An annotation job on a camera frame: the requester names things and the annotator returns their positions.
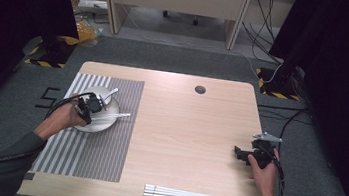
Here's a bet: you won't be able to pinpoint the person's left hand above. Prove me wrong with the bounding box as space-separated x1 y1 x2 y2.
43 91 92 138

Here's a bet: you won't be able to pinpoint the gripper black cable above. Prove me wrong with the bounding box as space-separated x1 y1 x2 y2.
0 81 95 187
260 146 291 196

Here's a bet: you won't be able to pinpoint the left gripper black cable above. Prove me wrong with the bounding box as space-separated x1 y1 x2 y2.
0 81 95 187

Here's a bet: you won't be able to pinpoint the white bowl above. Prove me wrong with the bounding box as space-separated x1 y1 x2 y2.
85 84 114 105

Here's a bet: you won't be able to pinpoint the grey white striped placemat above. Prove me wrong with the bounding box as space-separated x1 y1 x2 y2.
31 68 146 186

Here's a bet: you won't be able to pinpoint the white round plate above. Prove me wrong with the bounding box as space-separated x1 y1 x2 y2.
72 93 123 137

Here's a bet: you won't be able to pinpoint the grey table cable grommet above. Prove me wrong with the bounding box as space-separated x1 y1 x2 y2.
193 84 208 96

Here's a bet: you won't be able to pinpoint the bundle of black floor cables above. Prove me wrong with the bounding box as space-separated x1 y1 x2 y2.
237 0 292 66

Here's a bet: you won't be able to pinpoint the black curtain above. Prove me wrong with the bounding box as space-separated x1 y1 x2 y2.
250 0 349 196
0 0 84 129

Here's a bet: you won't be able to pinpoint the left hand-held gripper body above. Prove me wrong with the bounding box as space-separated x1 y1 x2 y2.
76 91 110 118

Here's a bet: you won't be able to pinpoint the yellow plastic bag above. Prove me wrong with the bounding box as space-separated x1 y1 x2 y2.
71 14 102 48

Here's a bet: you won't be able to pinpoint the single white chopstick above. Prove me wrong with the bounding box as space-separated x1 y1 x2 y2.
91 111 130 126
93 108 132 121

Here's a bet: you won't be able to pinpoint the black stand base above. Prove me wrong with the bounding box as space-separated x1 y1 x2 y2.
252 65 305 102
23 32 79 72

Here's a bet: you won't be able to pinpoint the black tape piece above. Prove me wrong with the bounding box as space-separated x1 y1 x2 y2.
22 171 36 183

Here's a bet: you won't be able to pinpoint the white ceramic spoon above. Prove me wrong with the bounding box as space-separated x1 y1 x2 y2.
102 85 120 108

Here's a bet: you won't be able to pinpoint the person's right hand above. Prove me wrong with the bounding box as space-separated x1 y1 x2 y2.
242 144 282 196

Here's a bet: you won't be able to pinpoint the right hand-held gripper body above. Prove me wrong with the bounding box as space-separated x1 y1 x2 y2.
247 130 285 171

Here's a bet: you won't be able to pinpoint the row of white chopsticks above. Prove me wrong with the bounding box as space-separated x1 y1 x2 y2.
142 183 225 196

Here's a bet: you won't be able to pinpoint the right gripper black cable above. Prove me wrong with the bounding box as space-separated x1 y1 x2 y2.
260 146 291 196

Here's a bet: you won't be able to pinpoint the white papers on floor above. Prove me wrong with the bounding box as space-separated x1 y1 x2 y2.
77 0 110 12

